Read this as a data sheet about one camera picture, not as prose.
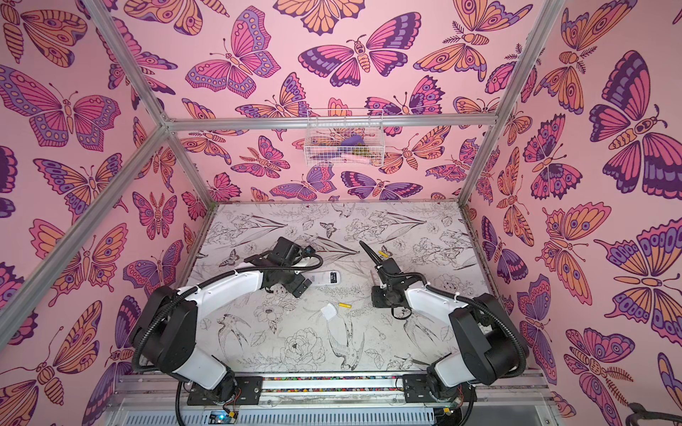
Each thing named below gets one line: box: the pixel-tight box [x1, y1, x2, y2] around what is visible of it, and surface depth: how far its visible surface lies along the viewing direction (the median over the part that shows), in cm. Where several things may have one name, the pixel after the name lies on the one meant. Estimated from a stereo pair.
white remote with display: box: [301, 269, 341, 285], surface depth 97 cm
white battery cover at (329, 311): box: [320, 302, 337, 321], surface depth 91 cm
